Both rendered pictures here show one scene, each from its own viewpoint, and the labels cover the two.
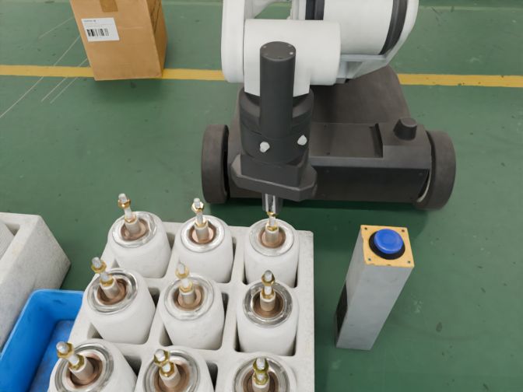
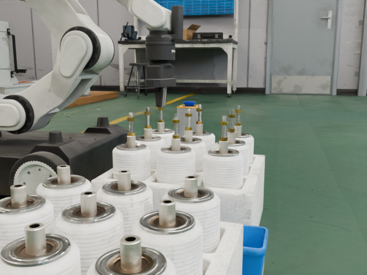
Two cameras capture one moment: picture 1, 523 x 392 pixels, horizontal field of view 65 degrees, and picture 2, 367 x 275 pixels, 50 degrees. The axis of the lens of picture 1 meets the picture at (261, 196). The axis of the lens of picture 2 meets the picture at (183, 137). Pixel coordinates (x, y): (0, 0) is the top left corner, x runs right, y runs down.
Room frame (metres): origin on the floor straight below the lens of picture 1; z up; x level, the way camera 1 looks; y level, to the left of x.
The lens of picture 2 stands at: (0.10, 1.15, 0.46)
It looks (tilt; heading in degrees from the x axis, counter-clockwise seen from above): 11 degrees down; 281
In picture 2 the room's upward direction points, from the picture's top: straight up
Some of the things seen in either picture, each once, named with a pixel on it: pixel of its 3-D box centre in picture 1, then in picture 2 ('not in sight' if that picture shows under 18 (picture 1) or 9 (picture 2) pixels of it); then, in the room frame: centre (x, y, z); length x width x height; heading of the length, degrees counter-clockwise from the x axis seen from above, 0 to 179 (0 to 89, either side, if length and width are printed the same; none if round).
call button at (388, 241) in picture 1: (387, 243); (189, 104); (0.35, -0.19, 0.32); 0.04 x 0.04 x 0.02
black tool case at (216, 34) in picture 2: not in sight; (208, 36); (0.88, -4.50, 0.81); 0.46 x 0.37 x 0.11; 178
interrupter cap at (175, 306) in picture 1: (189, 297); (188, 141); (0.30, 0.11, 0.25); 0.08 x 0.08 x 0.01
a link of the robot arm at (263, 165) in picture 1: (274, 151); (161, 66); (0.40, -0.02, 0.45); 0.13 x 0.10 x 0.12; 72
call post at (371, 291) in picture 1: (366, 295); (189, 150); (0.35, -0.19, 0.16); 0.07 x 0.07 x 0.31; 86
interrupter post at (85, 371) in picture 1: (81, 367); (223, 147); (0.19, 0.24, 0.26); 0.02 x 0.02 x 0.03
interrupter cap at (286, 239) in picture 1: (272, 237); (160, 131); (0.41, -0.02, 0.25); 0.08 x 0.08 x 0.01
